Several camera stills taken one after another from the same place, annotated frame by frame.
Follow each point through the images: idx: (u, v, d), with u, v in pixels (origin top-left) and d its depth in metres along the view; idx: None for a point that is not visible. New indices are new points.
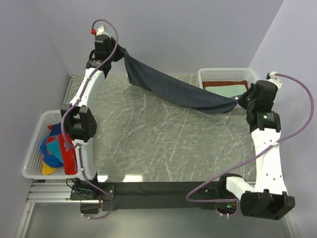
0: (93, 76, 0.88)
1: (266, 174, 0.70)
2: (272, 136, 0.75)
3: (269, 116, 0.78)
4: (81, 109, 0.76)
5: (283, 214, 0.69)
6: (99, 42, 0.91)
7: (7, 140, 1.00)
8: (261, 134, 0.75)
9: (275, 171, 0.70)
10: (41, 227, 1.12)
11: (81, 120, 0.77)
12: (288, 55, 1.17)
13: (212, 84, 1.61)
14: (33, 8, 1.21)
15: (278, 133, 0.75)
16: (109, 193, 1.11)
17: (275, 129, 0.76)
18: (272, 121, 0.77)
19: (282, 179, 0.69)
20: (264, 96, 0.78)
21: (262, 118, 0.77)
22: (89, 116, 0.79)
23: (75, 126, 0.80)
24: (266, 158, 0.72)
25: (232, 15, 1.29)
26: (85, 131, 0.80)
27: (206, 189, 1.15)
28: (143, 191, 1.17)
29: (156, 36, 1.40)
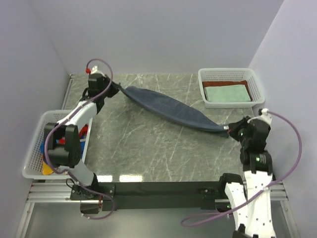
0: (86, 106, 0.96)
1: (256, 219, 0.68)
2: (263, 180, 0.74)
3: (261, 157, 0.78)
4: (68, 127, 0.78)
5: None
6: (92, 81, 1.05)
7: (7, 140, 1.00)
8: (253, 176, 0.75)
9: (265, 216, 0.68)
10: (41, 227, 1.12)
11: (66, 140, 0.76)
12: (288, 55, 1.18)
13: (212, 84, 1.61)
14: (33, 8, 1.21)
15: (270, 177, 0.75)
16: (109, 193, 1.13)
17: (267, 173, 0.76)
18: (264, 164, 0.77)
19: (271, 223, 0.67)
20: (256, 138, 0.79)
21: (255, 161, 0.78)
22: (75, 140, 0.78)
23: (55, 150, 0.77)
24: (256, 203, 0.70)
25: (232, 15, 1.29)
26: (67, 155, 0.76)
27: (206, 189, 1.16)
28: (143, 191, 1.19)
29: (156, 35, 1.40)
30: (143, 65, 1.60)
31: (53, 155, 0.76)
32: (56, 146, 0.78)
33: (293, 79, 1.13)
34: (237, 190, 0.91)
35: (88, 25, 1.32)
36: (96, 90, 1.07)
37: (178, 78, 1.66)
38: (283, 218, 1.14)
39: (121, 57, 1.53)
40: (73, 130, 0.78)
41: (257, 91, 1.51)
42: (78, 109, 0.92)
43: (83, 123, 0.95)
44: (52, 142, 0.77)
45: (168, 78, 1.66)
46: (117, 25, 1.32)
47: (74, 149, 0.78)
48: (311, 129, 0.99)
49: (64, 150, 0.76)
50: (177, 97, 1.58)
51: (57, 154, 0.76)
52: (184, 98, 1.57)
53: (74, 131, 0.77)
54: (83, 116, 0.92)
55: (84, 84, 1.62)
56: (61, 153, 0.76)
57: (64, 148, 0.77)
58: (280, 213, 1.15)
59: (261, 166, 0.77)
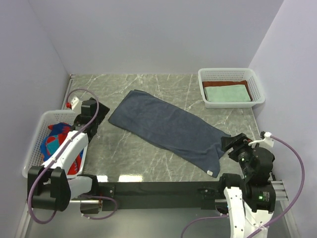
0: (75, 138, 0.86)
1: None
2: (262, 217, 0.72)
3: (264, 195, 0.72)
4: (54, 173, 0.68)
5: None
6: (85, 107, 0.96)
7: (7, 141, 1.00)
8: (252, 213, 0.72)
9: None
10: (40, 227, 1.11)
11: (53, 185, 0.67)
12: (287, 56, 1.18)
13: (212, 84, 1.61)
14: (33, 9, 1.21)
15: (270, 215, 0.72)
16: (109, 193, 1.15)
17: (267, 211, 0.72)
18: (267, 202, 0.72)
19: None
20: (261, 171, 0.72)
21: (256, 198, 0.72)
22: (63, 184, 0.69)
23: (40, 196, 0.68)
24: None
25: (232, 15, 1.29)
26: (55, 202, 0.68)
27: (206, 189, 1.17)
28: (143, 191, 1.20)
29: (156, 35, 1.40)
30: (144, 66, 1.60)
31: (39, 202, 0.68)
32: (42, 190, 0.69)
33: (293, 80, 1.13)
34: (237, 197, 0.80)
35: (88, 25, 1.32)
36: (88, 118, 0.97)
37: (177, 78, 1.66)
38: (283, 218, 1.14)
39: (121, 57, 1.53)
40: (61, 176, 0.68)
41: (257, 91, 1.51)
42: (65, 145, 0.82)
43: (73, 158, 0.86)
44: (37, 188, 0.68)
45: (168, 78, 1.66)
46: (117, 26, 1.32)
47: (62, 195, 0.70)
48: (311, 129, 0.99)
49: (51, 197, 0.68)
50: (177, 97, 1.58)
51: (42, 202, 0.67)
52: (184, 98, 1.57)
53: (61, 176, 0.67)
54: (72, 151, 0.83)
55: (84, 84, 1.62)
56: (48, 200, 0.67)
57: (50, 193, 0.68)
58: (279, 213, 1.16)
59: (263, 203, 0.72)
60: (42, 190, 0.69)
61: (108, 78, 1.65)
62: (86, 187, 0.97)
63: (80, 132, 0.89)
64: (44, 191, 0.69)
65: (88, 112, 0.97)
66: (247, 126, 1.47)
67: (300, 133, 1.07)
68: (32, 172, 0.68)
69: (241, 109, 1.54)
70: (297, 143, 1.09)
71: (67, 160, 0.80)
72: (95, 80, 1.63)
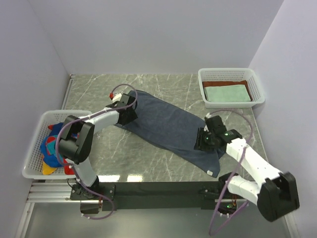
0: (109, 112, 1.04)
1: (256, 168, 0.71)
2: (241, 142, 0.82)
3: (229, 132, 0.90)
4: (86, 124, 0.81)
5: (296, 193, 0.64)
6: (125, 95, 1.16)
7: (7, 141, 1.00)
8: (232, 144, 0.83)
9: (262, 162, 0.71)
10: (40, 227, 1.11)
11: (80, 135, 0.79)
12: (287, 55, 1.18)
13: (212, 83, 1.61)
14: (33, 9, 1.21)
15: (243, 139, 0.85)
16: (109, 193, 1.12)
17: (238, 138, 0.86)
18: (233, 134, 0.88)
19: (270, 165, 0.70)
20: (216, 123, 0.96)
21: (225, 136, 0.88)
22: (89, 138, 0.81)
23: (67, 142, 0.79)
24: (248, 158, 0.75)
25: (232, 15, 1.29)
26: (75, 150, 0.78)
27: (206, 189, 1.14)
28: (143, 191, 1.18)
29: (156, 35, 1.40)
30: (144, 66, 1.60)
31: (64, 145, 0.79)
32: (70, 138, 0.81)
33: (293, 80, 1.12)
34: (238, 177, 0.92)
35: (88, 25, 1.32)
36: (123, 105, 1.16)
37: (177, 78, 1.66)
38: (282, 217, 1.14)
39: (121, 56, 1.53)
40: (89, 128, 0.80)
41: (257, 91, 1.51)
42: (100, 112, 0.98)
43: (100, 127, 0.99)
44: (68, 133, 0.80)
45: (168, 78, 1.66)
46: (117, 26, 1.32)
47: (84, 148, 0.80)
48: (311, 129, 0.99)
49: (75, 145, 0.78)
50: (177, 97, 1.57)
51: (67, 147, 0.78)
52: (184, 98, 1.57)
53: (89, 129, 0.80)
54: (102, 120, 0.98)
55: (84, 84, 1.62)
56: (71, 147, 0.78)
57: (75, 142, 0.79)
58: None
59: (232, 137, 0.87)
60: (70, 138, 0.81)
61: (108, 78, 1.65)
62: (90, 175, 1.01)
63: (114, 110, 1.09)
64: (71, 139, 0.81)
65: (126, 101, 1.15)
66: (247, 126, 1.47)
67: (300, 133, 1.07)
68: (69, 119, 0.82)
69: (241, 108, 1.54)
70: (298, 143, 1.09)
71: (99, 122, 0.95)
72: (95, 80, 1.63)
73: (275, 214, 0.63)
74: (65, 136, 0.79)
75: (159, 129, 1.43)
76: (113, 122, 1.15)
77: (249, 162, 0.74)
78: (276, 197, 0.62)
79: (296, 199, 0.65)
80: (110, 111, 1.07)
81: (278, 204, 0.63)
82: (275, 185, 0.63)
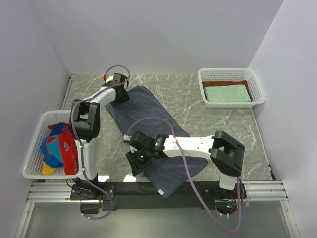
0: (107, 90, 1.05)
1: (197, 148, 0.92)
2: (171, 139, 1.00)
3: (157, 141, 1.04)
4: (91, 104, 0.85)
5: (233, 141, 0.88)
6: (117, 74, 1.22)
7: (8, 140, 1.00)
8: (167, 148, 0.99)
9: (196, 142, 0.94)
10: (40, 227, 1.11)
11: (90, 114, 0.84)
12: (287, 55, 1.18)
13: (212, 83, 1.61)
14: (33, 9, 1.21)
15: (170, 137, 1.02)
16: (109, 193, 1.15)
17: (167, 138, 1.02)
18: (160, 141, 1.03)
19: (202, 138, 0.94)
20: (141, 139, 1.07)
21: (156, 146, 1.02)
22: (98, 116, 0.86)
23: (79, 122, 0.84)
24: (185, 147, 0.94)
25: (232, 16, 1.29)
26: (88, 128, 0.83)
27: (206, 189, 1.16)
28: (143, 191, 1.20)
29: (156, 35, 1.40)
30: (144, 65, 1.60)
31: (77, 127, 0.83)
32: (79, 119, 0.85)
33: (293, 79, 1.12)
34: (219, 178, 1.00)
35: (88, 25, 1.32)
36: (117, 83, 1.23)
37: (177, 78, 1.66)
38: (282, 217, 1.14)
39: (121, 56, 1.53)
40: (96, 107, 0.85)
41: (257, 91, 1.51)
42: (100, 92, 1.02)
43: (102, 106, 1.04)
44: (77, 114, 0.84)
45: (168, 78, 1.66)
46: (117, 25, 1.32)
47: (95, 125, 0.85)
48: (311, 129, 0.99)
49: (86, 124, 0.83)
50: (177, 97, 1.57)
51: (79, 127, 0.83)
52: (184, 98, 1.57)
53: (97, 107, 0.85)
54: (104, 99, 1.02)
55: (84, 84, 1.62)
56: (83, 126, 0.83)
57: (86, 121, 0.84)
58: (280, 213, 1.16)
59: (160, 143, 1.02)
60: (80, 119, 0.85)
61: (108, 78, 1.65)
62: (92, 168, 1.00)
63: (111, 88, 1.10)
64: (81, 119, 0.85)
65: (118, 78, 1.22)
66: (247, 126, 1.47)
67: (300, 133, 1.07)
68: (75, 102, 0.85)
69: (241, 108, 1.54)
70: (298, 143, 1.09)
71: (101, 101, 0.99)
72: (95, 80, 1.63)
73: (237, 168, 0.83)
74: (76, 117, 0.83)
75: (159, 129, 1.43)
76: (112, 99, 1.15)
77: (187, 149, 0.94)
78: (227, 157, 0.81)
79: (237, 145, 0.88)
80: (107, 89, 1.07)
81: (232, 160, 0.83)
82: (219, 149, 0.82)
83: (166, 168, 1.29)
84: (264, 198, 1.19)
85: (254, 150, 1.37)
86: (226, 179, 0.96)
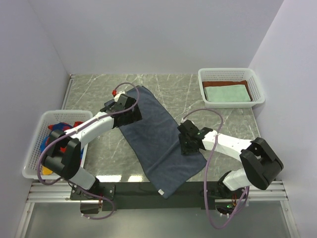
0: (101, 120, 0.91)
1: (232, 146, 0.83)
2: (213, 133, 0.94)
3: (200, 131, 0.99)
4: (70, 142, 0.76)
5: (273, 154, 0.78)
6: (123, 97, 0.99)
7: (7, 140, 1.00)
8: (206, 138, 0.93)
9: (233, 140, 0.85)
10: (40, 227, 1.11)
11: (66, 153, 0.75)
12: (287, 56, 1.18)
13: (212, 84, 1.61)
14: (33, 9, 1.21)
15: (213, 131, 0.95)
16: (109, 193, 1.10)
17: (210, 131, 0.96)
18: (202, 132, 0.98)
19: (241, 140, 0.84)
20: (188, 125, 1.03)
21: (197, 135, 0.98)
22: (76, 154, 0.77)
23: (53, 159, 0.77)
24: (221, 143, 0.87)
25: (232, 16, 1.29)
26: (62, 168, 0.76)
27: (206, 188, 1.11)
28: (143, 191, 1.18)
29: (156, 36, 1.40)
30: (144, 65, 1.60)
31: (50, 163, 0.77)
32: (56, 154, 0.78)
33: (293, 80, 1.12)
34: (228, 174, 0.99)
35: (88, 25, 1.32)
36: (121, 107, 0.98)
37: (177, 78, 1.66)
38: (282, 217, 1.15)
39: (122, 57, 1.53)
40: (75, 147, 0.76)
41: (257, 91, 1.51)
42: (90, 123, 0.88)
43: (92, 137, 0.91)
44: (53, 149, 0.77)
45: (168, 78, 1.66)
46: (117, 26, 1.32)
47: (71, 164, 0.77)
48: (311, 130, 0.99)
49: (61, 162, 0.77)
50: (177, 97, 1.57)
51: (53, 163, 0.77)
52: (184, 98, 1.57)
53: (75, 148, 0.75)
54: (94, 131, 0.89)
55: (84, 84, 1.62)
56: (57, 164, 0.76)
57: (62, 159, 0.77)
58: (280, 213, 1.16)
59: (201, 134, 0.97)
60: (57, 154, 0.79)
61: (108, 78, 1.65)
62: (86, 179, 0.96)
63: (109, 115, 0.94)
64: (58, 155, 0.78)
65: (124, 102, 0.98)
66: (247, 126, 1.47)
67: (300, 134, 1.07)
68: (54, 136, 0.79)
69: (240, 108, 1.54)
70: (297, 143, 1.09)
71: (88, 134, 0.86)
72: (95, 80, 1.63)
73: (265, 179, 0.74)
74: (51, 153, 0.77)
75: (158, 129, 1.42)
76: (108, 128, 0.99)
77: (222, 145, 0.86)
78: (258, 164, 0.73)
79: (275, 160, 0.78)
80: (103, 117, 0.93)
81: (262, 168, 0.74)
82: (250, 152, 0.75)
83: (166, 168, 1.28)
84: (264, 198, 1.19)
85: None
86: (231, 178, 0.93)
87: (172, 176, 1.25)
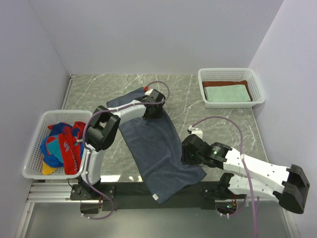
0: (137, 106, 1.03)
1: (267, 175, 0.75)
2: (236, 153, 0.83)
3: (216, 149, 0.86)
4: (113, 117, 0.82)
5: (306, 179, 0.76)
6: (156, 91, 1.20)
7: (7, 140, 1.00)
8: (229, 161, 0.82)
9: (266, 168, 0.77)
10: (40, 227, 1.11)
11: (107, 126, 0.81)
12: (287, 56, 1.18)
13: (212, 83, 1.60)
14: (33, 8, 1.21)
15: (233, 150, 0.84)
16: (109, 193, 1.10)
17: (229, 150, 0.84)
18: (220, 151, 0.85)
19: (273, 166, 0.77)
20: (197, 143, 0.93)
21: (214, 155, 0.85)
22: (115, 130, 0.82)
23: (94, 129, 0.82)
24: (253, 170, 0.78)
25: (232, 17, 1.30)
26: (100, 139, 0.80)
27: (206, 189, 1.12)
28: (143, 191, 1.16)
29: (156, 36, 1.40)
30: (144, 66, 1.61)
31: (91, 133, 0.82)
32: (97, 126, 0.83)
33: (293, 80, 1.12)
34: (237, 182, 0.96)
35: (88, 26, 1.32)
36: (152, 100, 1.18)
37: (177, 78, 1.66)
38: (282, 217, 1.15)
39: (122, 57, 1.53)
40: (115, 121, 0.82)
41: (257, 91, 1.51)
42: (129, 106, 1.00)
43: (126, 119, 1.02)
44: (96, 121, 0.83)
45: (168, 78, 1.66)
46: (117, 26, 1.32)
47: (108, 139, 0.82)
48: (310, 129, 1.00)
49: (101, 134, 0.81)
50: (177, 97, 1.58)
51: (93, 134, 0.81)
52: (184, 98, 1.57)
53: (115, 122, 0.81)
54: (130, 113, 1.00)
55: (84, 84, 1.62)
56: (97, 135, 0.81)
57: (102, 131, 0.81)
58: (279, 213, 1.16)
59: (219, 154, 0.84)
60: (97, 126, 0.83)
61: (108, 78, 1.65)
62: (96, 174, 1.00)
63: (141, 104, 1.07)
64: (98, 128, 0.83)
65: (155, 96, 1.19)
66: (247, 126, 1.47)
67: (300, 134, 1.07)
68: (98, 109, 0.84)
69: (241, 108, 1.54)
70: (298, 142, 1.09)
71: (125, 115, 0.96)
72: (95, 80, 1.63)
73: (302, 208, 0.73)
74: (93, 124, 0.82)
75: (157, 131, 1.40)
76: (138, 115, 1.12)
77: (255, 173, 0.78)
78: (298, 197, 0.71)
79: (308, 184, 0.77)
80: (137, 104, 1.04)
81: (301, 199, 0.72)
82: (293, 185, 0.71)
83: (163, 173, 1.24)
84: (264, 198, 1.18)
85: (254, 150, 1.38)
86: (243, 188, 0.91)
87: (168, 182, 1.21)
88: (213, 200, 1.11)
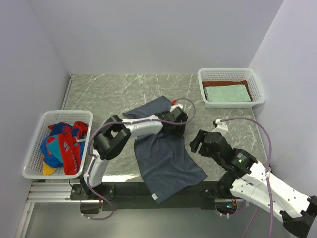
0: (153, 122, 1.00)
1: (288, 199, 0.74)
2: (262, 168, 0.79)
3: (241, 157, 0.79)
4: (124, 131, 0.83)
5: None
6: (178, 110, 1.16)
7: (7, 140, 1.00)
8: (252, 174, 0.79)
9: (289, 192, 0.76)
10: (41, 227, 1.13)
11: (116, 138, 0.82)
12: (287, 56, 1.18)
13: (212, 83, 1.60)
14: (33, 9, 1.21)
15: (258, 164, 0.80)
16: (109, 193, 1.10)
17: (255, 163, 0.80)
18: (245, 160, 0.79)
19: (295, 192, 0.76)
20: (223, 145, 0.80)
21: (238, 163, 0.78)
22: (122, 143, 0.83)
23: (103, 138, 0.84)
24: (276, 191, 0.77)
25: (231, 17, 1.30)
26: (106, 148, 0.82)
27: (206, 189, 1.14)
28: (144, 191, 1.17)
29: (156, 36, 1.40)
30: (144, 66, 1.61)
31: (100, 140, 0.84)
32: (107, 135, 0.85)
33: (293, 80, 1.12)
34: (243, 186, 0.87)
35: (88, 26, 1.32)
36: (172, 119, 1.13)
37: (177, 78, 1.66)
38: None
39: (122, 57, 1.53)
40: (125, 135, 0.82)
41: (257, 91, 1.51)
42: (145, 121, 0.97)
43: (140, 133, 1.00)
44: (107, 130, 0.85)
45: (168, 78, 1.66)
46: (117, 26, 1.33)
47: (114, 151, 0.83)
48: (310, 129, 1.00)
49: (108, 145, 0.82)
50: (177, 97, 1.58)
51: (102, 141, 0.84)
52: (184, 98, 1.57)
53: (124, 136, 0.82)
54: (144, 128, 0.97)
55: (84, 84, 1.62)
56: (104, 144, 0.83)
57: (110, 141, 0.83)
58: None
59: (244, 163, 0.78)
60: (107, 136, 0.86)
61: (108, 78, 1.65)
62: (95, 178, 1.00)
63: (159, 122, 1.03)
64: (107, 137, 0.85)
65: (177, 115, 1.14)
66: (247, 126, 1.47)
67: (300, 134, 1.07)
68: (113, 118, 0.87)
69: (241, 108, 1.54)
70: (297, 143, 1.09)
71: (138, 130, 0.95)
72: (95, 80, 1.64)
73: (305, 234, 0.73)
74: (104, 131, 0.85)
75: None
76: (155, 131, 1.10)
77: (277, 193, 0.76)
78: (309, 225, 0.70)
79: None
80: (155, 121, 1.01)
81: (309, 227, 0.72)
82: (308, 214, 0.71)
83: (163, 173, 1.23)
84: None
85: (254, 150, 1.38)
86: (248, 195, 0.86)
87: (168, 183, 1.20)
88: (213, 200, 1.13)
